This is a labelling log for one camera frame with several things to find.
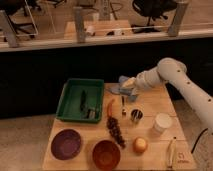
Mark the yellow apple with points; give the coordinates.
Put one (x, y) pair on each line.
(140, 145)

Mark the purple bowl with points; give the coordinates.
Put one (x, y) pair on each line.
(66, 144)

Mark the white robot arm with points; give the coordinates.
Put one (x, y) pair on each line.
(172, 71)

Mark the green plastic tray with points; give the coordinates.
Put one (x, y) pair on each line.
(68, 107)

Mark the black office chair right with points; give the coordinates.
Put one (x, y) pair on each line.
(152, 9)

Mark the metal cup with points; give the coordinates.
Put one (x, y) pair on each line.
(136, 116)

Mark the grey window post left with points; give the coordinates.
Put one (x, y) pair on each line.
(8, 31)

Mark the yellow banana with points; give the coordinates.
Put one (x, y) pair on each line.
(170, 153)

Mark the grey window post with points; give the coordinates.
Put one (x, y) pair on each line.
(174, 28)
(79, 24)
(8, 31)

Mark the bunch of dark grapes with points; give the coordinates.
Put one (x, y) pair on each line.
(115, 132)

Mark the dark knife in tray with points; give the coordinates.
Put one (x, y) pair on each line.
(87, 111)

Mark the blue sponge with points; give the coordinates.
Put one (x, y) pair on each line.
(132, 98)

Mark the grey window post middle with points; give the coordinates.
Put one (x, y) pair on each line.
(79, 24)

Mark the red-brown bowl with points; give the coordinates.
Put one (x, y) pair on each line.
(106, 155)

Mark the translucent grey gripper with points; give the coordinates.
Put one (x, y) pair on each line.
(127, 85)

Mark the orange carrot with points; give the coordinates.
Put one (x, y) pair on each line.
(109, 108)

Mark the wooden board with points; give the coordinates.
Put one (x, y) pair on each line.
(150, 103)

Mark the grey window post right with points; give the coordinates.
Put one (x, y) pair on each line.
(174, 28)

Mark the white plastic cup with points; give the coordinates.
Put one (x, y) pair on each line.
(162, 122)

